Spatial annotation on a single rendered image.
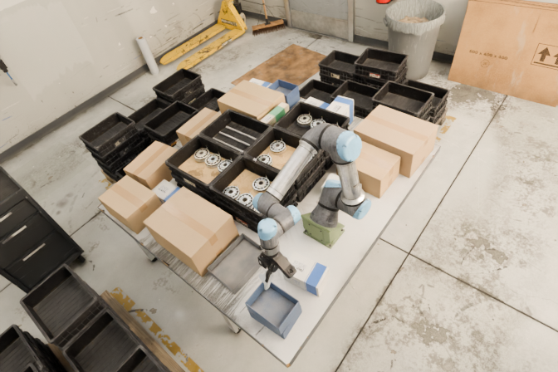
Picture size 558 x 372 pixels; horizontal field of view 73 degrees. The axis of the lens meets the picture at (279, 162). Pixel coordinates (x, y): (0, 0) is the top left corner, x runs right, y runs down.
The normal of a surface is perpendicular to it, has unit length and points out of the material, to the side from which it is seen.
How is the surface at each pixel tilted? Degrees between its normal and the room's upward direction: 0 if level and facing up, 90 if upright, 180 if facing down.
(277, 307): 0
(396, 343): 0
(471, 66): 73
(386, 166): 0
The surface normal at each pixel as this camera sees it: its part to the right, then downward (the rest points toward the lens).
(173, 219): -0.15, -0.70
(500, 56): -0.63, 0.43
